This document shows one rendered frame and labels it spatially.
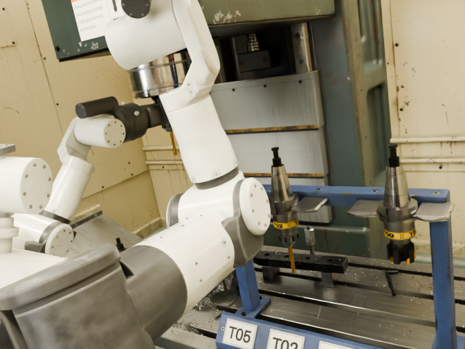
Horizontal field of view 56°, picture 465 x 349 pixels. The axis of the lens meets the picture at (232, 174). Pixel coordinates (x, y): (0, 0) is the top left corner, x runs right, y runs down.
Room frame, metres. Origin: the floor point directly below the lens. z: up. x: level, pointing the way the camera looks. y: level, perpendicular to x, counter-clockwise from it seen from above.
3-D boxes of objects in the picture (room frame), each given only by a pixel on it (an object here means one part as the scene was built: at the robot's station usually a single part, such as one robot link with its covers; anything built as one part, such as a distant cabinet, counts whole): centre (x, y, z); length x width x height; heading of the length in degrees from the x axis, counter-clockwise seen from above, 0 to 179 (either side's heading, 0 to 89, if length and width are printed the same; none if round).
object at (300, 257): (1.08, -0.13, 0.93); 0.26 x 0.05 x 0.06; 58
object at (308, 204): (0.79, -0.13, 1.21); 0.07 x 0.05 x 0.01; 143
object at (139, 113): (1.11, 0.20, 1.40); 0.13 x 0.12 x 0.10; 53
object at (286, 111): (1.55, -0.12, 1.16); 0.48 x 0.05 x 0.51; 53
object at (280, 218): (0.83, -0.09, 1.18); 0.05 x 0.05 x 0.03
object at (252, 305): (0.97, 0.01, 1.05); 0.10 x 0.05 x 0.30; 143
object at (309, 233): (1.12, -0.18, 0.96); 0.03 x 0.03 x 0.13
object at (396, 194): (0.70, -0.27, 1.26); 0.04 x 0.04 x 0.07
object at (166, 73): (1.19, 0.14, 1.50); 0.16 x 0.16 x 0.12
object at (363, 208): (0.73, -0.22, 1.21); 0.07 x 0.05 x 0.01; 143
